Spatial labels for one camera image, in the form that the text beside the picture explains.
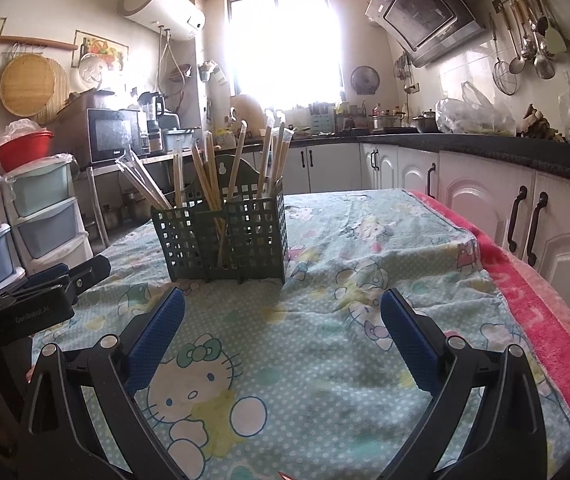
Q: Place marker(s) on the metal shelf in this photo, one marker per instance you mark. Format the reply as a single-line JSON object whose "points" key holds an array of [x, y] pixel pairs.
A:
{"points": [[100, 169]]}

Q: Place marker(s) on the beige drawer unit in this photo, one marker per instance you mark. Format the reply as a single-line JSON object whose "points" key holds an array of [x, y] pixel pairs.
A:
{"points": [[0, 255]]}

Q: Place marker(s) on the pale green knife block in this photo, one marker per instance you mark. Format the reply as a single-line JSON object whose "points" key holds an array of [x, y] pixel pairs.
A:
{"points": [[322, 120]]}

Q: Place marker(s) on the wooden wall rod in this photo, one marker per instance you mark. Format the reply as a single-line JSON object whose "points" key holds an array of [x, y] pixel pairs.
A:
{"points": [[40, 41]]}

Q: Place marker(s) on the pastel green drawer unit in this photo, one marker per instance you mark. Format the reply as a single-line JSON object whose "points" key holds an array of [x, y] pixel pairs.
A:
{"points": [[47, 210]]}

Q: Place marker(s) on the brown leaf bundle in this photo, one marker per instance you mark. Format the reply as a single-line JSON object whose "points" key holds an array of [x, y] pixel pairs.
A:
{"points": [[540, 125]]}

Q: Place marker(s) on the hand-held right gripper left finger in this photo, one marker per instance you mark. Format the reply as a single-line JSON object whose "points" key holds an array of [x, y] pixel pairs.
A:
{"points": [[157, 340]]}

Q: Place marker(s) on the small round fan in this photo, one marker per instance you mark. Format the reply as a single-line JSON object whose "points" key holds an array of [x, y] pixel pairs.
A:
{"points": [[365, 80]]}

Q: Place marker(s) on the white lower cabinets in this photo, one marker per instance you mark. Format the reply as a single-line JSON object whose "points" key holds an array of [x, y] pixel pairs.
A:
{"points": [[565, 240]]}

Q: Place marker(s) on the black microwave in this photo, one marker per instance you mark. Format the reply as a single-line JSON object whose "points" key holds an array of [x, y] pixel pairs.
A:
{"points": [[112, 137]]}

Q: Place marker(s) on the wooden cutting board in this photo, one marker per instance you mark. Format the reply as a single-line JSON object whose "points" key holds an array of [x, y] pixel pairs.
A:
{"points": [[246, 110]]}

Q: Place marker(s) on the pink blanket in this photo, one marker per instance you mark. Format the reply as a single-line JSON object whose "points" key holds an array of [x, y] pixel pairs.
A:
{"points": [[540, 310]]}

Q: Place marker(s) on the red plastic basin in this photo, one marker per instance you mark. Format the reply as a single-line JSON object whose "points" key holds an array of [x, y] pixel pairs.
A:
{"points": [[25, 152]]}

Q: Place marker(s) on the pile of chopsticks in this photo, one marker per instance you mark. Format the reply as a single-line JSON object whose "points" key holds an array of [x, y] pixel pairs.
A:
{"points": [[237, 160]]}

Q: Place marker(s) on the white perforated plate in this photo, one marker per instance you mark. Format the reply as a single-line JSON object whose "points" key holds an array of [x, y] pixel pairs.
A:
{"points": [[92, 72]]}

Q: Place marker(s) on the window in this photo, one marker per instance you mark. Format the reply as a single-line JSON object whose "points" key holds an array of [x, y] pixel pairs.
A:
{"points": [[285, 45]]}

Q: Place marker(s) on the steel cooking pot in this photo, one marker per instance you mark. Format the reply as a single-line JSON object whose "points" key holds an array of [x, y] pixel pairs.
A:
{"points": [[386, 122]]}

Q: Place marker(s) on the stacked steel pots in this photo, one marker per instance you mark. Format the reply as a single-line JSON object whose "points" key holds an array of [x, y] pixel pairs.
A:
{"points": [[117, 207]]}

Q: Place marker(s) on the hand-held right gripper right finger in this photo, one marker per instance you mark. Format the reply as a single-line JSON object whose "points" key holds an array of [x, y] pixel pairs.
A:
{"points": [[407, 335]]}

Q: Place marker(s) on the round bamboo sieve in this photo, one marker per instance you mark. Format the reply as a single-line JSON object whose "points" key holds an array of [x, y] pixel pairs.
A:
{"points": [[32, 87]]}

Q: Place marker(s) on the row of hanging utensils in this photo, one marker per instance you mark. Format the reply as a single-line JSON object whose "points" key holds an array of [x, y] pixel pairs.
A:
{"points": [[530, 45]]}

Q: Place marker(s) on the blender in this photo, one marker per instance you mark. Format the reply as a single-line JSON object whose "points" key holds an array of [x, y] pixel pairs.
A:
{"points": [[152, 125]]}

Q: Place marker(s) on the steel bowl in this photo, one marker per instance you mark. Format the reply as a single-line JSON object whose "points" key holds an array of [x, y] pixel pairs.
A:
{"points": [[425, 124]]}

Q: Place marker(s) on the white water heater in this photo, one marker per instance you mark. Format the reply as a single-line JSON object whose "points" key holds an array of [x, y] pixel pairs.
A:
{"points": [[160, 2]]}

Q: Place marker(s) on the green plastic utensil basket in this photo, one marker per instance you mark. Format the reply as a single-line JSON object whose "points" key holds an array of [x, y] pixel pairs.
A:
{"points": [[255, 240]]}

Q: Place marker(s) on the brown box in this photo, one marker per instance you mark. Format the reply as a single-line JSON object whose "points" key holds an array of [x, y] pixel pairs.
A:
{"points": [[87, 102]]}

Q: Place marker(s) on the black range hood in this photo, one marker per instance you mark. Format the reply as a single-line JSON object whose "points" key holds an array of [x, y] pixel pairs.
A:
{"points": [[420, 10]]}

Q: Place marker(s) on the black countertop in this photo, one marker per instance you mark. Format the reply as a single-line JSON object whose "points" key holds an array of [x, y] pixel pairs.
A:
{"points": [[515, 152]]}

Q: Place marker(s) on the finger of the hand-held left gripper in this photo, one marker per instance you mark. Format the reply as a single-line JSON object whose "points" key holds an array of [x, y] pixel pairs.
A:
{"points": [[92, 267], [40, 285]]}

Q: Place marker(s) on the crumpled plastic bag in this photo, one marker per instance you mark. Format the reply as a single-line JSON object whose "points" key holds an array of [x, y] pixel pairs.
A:
{"points": [[475, 115]]}

